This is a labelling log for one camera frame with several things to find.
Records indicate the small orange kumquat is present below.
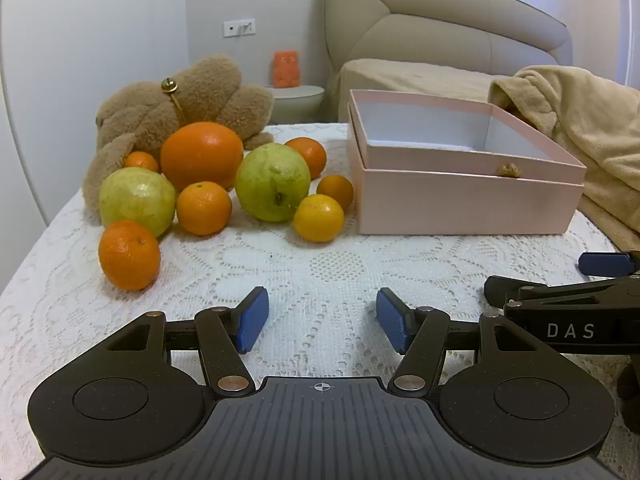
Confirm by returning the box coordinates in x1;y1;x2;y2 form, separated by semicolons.
316;174;355;212

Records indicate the yellow-orange small citrus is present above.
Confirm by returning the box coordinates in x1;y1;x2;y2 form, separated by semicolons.
293;194;345;244

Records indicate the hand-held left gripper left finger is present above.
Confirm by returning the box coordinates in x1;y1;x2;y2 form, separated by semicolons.
102;286;271;397

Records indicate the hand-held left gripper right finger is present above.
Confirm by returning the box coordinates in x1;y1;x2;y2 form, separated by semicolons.
376;287;541;396

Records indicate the orange bear figurine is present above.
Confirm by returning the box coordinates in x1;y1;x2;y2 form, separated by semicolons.
272;51;301;88

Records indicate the round white side table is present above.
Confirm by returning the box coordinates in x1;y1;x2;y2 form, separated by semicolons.
265;85;326;124

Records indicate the beige upholstered headboard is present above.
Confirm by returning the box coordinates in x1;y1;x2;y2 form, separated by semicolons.
325;0;573;111

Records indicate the large orange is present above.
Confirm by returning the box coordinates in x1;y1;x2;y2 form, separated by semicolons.
160;121;245;192

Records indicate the small orange mandarin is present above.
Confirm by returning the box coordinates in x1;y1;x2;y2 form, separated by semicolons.
123;151;160;173

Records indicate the green guava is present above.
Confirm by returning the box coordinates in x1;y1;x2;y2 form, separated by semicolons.
235;142;312;223
99;167;177;238

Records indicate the beige fleece blanket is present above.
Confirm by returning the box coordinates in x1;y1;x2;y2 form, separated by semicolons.
487;65;640;253

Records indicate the pink cardboard box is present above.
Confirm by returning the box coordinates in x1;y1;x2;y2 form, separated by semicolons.
346;89;587;236

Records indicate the brown plush toy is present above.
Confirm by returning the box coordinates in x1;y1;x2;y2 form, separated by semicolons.
82;55;275;223

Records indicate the beige covered mattress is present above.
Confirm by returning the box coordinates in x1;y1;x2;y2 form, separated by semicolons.
332;58;516;122

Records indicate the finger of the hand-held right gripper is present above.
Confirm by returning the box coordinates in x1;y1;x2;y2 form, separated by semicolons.
578;251;640;277
483;275;640;313

